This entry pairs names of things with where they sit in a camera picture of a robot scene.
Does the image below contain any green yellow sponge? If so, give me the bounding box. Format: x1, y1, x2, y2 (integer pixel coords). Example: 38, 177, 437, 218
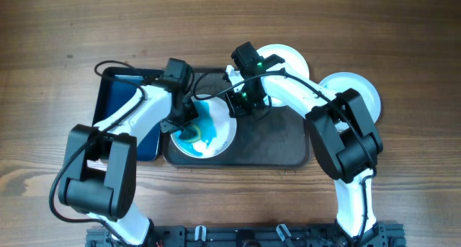
178, 124, 202, 143

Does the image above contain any white plate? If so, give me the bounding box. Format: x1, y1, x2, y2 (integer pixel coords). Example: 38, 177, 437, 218
256, 44, 310, 107
319, 72, 381, 123
171, 97, 237, 159

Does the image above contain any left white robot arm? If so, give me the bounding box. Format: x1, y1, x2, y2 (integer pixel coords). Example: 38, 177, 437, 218
49, 58, 201, 246

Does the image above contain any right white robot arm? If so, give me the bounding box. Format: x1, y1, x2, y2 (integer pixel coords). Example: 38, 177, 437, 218
226, 42, 383, 246

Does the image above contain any large black tray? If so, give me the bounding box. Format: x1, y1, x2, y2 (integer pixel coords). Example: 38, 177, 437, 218
162, 68, 311, 169

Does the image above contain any black tray with blue water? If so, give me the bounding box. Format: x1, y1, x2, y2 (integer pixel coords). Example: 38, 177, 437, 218
92, 67, 162, 161

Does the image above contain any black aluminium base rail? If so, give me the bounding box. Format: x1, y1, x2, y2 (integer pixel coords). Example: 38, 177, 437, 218
85, 222, 408, 247

